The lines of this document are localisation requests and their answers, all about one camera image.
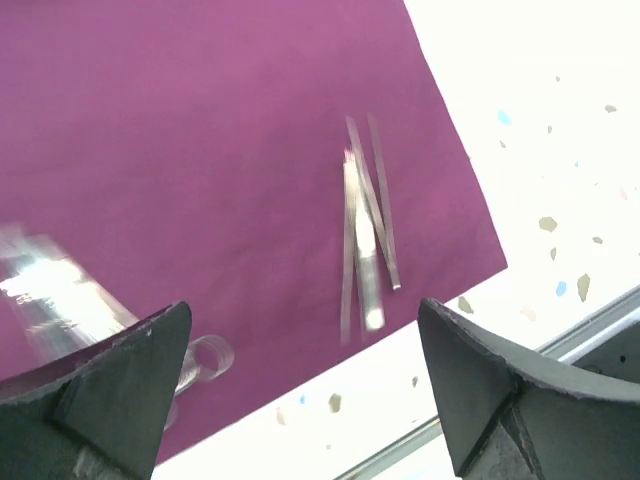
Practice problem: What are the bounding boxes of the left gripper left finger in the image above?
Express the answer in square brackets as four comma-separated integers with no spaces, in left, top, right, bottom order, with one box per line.
[1,302,192,479]

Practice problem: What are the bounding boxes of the steel tweezers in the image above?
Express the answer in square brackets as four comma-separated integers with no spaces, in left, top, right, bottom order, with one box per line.
[340,150,385,344]

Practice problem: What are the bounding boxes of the thin steel probe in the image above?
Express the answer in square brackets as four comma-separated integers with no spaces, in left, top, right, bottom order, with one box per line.
[345,114,401,291]

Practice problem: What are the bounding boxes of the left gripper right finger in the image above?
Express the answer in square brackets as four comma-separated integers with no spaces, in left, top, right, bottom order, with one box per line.
[417,298,640,480]

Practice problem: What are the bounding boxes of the purple surgical kit cloth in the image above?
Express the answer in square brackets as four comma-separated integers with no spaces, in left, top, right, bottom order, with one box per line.
[1,0,506,460]

